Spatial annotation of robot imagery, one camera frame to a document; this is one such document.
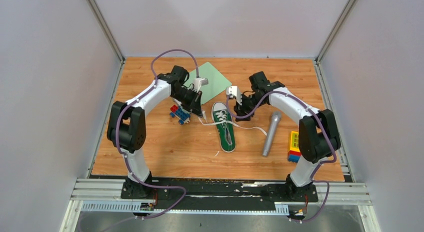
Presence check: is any blue red toy car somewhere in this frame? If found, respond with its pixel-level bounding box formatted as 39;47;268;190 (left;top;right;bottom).
169;104;191;125

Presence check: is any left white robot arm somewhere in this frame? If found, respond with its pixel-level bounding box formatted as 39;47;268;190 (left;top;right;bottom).
106;65;209;199

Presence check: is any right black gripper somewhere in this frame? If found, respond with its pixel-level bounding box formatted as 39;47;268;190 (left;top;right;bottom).
233;93;266;123

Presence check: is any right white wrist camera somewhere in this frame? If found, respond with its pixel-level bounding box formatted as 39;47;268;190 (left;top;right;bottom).
226;85;243;106

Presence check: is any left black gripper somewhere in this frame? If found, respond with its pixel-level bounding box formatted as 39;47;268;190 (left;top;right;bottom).
170;87;203;118

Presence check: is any yellow red blue block stack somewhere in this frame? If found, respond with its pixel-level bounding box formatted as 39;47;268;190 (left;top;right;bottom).
287;131;301;163

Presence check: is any green canvas sneaker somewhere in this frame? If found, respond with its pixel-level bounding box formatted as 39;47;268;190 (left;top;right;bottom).
211;102;236;153

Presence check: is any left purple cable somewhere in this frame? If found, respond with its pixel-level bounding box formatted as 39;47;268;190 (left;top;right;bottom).
114;49;200;220

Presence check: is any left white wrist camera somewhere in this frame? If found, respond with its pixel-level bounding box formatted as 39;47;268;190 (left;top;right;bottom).
193;77;209;92

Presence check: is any aluminium frame rail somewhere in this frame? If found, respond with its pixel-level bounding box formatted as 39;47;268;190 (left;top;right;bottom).
71;179;372;216

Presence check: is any white shoelace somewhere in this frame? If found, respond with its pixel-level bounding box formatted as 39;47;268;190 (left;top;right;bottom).
197;109;268;158

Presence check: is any light green cutting mat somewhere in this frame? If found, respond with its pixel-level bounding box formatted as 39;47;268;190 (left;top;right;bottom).
198;62;232;106

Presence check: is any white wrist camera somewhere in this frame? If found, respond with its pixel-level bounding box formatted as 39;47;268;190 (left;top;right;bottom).
226;85;243;106
193;77;209;92

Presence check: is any silver microphone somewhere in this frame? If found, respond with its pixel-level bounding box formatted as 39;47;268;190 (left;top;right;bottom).
262;111;282;157

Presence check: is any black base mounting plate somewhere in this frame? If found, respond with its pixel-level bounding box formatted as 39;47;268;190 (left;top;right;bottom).
120;177;319;211

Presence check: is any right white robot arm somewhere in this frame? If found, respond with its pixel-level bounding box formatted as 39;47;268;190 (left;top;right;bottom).
226;71;341;201

